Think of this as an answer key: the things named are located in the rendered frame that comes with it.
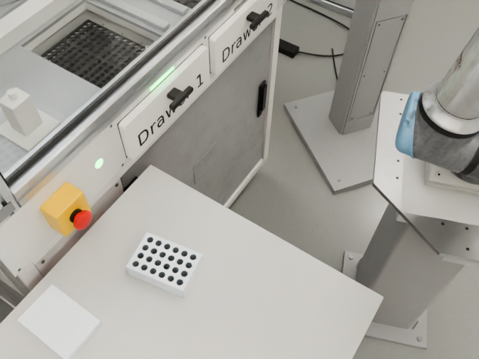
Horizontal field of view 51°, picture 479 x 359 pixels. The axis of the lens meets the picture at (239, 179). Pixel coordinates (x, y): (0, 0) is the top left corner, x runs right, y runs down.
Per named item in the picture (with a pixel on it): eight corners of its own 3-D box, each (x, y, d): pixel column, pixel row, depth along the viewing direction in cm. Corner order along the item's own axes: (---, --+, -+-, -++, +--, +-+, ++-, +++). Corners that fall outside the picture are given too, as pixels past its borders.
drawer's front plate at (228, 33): (276, 13, 139) (279, -22, 130) (216, 75, 125) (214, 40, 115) (271, 11, 139) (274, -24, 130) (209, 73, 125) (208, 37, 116)
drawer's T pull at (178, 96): (194, 90, 110) (194, 86, 109) (173, 112, 107) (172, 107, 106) (180, 84, 112) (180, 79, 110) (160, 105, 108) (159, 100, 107)
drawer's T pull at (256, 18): (269, 15, 126) (269, 10, 125) (253, 30, 122) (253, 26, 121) (256, 9, 127) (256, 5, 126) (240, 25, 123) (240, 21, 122)
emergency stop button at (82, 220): (96, 220, 96) (91, 209, 93) (81, 235, 95) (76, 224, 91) (84, 212, 97) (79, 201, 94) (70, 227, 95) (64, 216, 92)
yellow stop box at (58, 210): (95, 212, 99) (86, 192, 93) (69, 240, 96) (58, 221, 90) (75, 200, 101) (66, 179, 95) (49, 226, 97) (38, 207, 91)
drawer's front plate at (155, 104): (210, 82, 123) (208, 46, 114) (132, 161, 109) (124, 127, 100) (204, 79, 124) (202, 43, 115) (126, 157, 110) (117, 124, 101)
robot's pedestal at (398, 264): (425, 268, 185) (525, 134, 123) (425, 349, 168) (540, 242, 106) (343, 252, 188) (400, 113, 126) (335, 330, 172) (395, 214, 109)
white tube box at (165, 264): (203, 262, 102) (202, 253, 99) (184, 298, 98) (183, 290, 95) (149, 240, 105) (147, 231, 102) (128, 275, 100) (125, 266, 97)
